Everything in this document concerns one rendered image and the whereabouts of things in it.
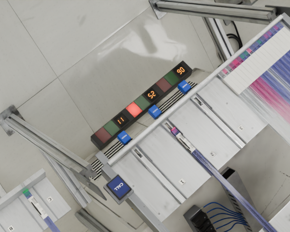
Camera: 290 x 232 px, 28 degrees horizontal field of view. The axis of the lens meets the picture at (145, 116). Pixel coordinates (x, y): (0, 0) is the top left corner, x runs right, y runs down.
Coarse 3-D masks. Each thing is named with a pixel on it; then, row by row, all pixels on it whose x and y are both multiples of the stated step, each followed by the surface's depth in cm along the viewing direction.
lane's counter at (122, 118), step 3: (120, 114) 154; (123, 114) 154; (117, 117) 153; (120, 117) 153; (123, 117) 153; (126, 117) 153; (117, 120) 153; (120, 120) 153; (123, 120) 153; (126, 120) 153; (117, 123) 153; (120, 123) 153; (123, 123) 153; (120, 126) 152
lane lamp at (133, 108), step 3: (129, 105) 155; (132, 105) 155; (135, 105) 155; (126, 108) 154; (129, 108) 154; (132, 108) 154; (135, 108) 154; (138, 108) 155; (129, 111) 154; (132, 111) 154; (135, 111) 154; (138, 111) 154; (141, 111) 154; (132, 114) 154; (135, 114) 154; (138, 114) 154
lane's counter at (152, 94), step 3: (150, 90) 157; (153, 90) 157; (144, 93) 156; (147, 93) 156; (150, 93) 156; (153, 93) 156; (156, 93) 156; (147, 96) 156; (150, 96) 156; (153, 96) 156; (156, 96) 156; (150, 99) 156; (153, 99) 156
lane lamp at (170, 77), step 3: (171, 72) 159; (165, 75) 159; (168, 75) 159; (171, 75) 159; (174, 75) 159; (165, 78) 158; (168, 78) 158; (171, 78) 158; (174, 78) 158; (177, 78) 159; (168, 81) 158; (171, 81) 158; (174, 81) 158; (177, 81) 158; (171, 84) 158
